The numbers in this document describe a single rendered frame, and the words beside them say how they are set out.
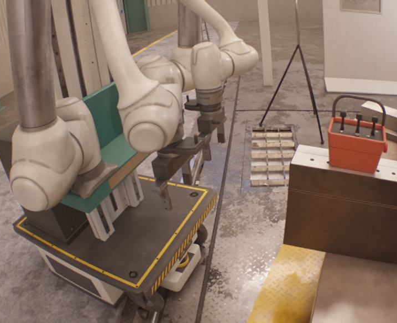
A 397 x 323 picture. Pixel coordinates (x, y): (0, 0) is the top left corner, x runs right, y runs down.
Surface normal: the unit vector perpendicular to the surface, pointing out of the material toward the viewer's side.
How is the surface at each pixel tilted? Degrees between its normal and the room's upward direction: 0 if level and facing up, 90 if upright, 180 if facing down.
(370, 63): 90
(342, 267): 0
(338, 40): 90
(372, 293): 0
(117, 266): 0
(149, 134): 99
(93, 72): 90
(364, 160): 97
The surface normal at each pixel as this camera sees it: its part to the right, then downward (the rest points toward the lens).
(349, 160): -0.44, 0.58
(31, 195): -0.01, 0.59
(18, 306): -0.09, -0.86
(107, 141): 0.91, 0.13
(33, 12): 0.69, 0.41
